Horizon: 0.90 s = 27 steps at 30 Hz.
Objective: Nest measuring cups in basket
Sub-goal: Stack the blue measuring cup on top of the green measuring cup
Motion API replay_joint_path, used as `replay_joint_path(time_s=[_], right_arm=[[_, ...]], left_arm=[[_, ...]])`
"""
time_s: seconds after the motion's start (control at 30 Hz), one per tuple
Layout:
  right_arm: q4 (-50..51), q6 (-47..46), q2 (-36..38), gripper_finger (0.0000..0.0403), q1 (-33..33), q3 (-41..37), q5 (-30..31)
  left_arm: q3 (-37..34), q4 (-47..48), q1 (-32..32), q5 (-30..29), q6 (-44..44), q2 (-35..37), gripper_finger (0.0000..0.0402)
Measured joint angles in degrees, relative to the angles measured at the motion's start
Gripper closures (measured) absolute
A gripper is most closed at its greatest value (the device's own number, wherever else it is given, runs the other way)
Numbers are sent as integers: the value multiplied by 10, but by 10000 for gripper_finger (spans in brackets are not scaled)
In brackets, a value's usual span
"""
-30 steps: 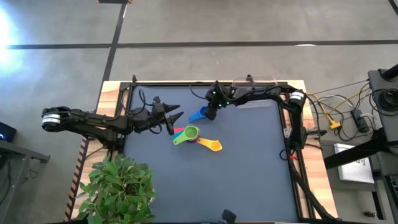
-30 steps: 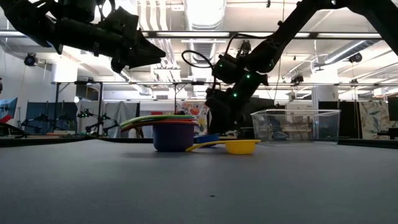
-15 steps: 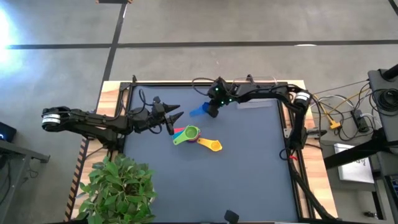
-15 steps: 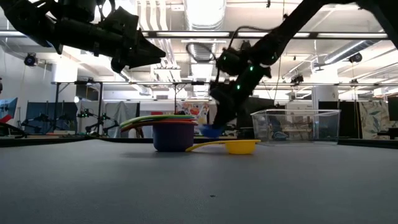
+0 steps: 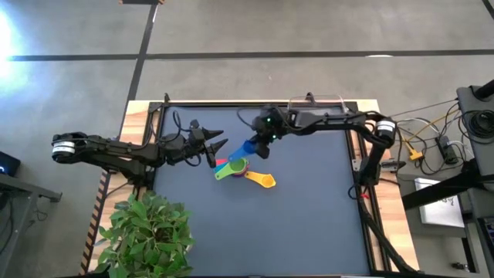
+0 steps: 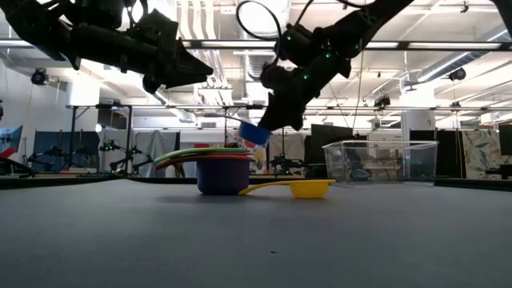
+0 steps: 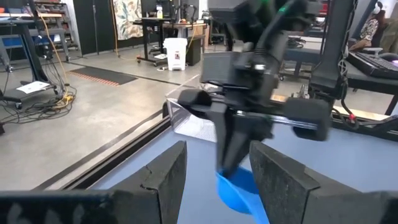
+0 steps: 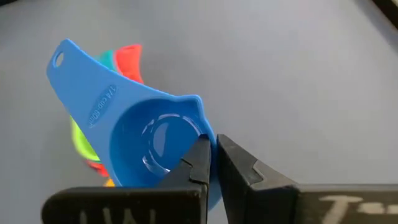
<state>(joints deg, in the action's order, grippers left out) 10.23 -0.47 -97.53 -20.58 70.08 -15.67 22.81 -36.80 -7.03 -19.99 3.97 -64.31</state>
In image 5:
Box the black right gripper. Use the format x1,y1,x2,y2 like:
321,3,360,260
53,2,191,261
249,107,289,161

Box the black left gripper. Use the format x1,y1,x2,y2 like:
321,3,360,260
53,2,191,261
157,128,229,169

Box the blue measuring cup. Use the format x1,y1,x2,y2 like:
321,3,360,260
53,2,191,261
227,138,259,163

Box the green measuring cup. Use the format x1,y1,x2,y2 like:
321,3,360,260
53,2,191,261
214,158,250,181

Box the yellow measuring cup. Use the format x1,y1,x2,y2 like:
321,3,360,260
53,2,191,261
244,170,278,190

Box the clear plastic basket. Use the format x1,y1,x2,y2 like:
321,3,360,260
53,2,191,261
287,93,349,116

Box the dark blue work mat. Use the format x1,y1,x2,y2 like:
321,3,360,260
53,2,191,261
144,92,383,277

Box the green potted plant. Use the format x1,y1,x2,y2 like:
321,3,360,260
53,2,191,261
91,190,197,278

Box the black power strip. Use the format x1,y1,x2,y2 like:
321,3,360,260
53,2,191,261
435,134,461,166

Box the white paper sheet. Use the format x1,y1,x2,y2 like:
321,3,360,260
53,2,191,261
414,176,467,229

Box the grey side desk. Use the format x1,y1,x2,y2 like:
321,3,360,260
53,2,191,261
0,150,63,277

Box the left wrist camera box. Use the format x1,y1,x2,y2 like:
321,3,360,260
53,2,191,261
188,118,205,144

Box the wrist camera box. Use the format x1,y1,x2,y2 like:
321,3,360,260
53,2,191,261
254,107,279,128
188,118,205,144

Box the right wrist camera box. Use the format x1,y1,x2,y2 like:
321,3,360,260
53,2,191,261
254,107,279,128

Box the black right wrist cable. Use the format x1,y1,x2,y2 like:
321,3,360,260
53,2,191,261
235,107,258,131

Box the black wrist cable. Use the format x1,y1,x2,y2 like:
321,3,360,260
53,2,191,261
171,110,194,134
235,107,258,131

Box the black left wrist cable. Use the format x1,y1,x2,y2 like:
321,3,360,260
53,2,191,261
171,110,194,134

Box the black cable conduit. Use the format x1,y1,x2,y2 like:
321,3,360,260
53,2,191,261
348,183,420,276

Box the yellow cable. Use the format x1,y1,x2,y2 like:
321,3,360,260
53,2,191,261
399,114,462,162

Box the black camera stand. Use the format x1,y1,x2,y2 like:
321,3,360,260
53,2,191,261
401,79,494,212

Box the coiled black cable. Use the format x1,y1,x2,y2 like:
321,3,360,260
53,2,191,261
465,110,494,141

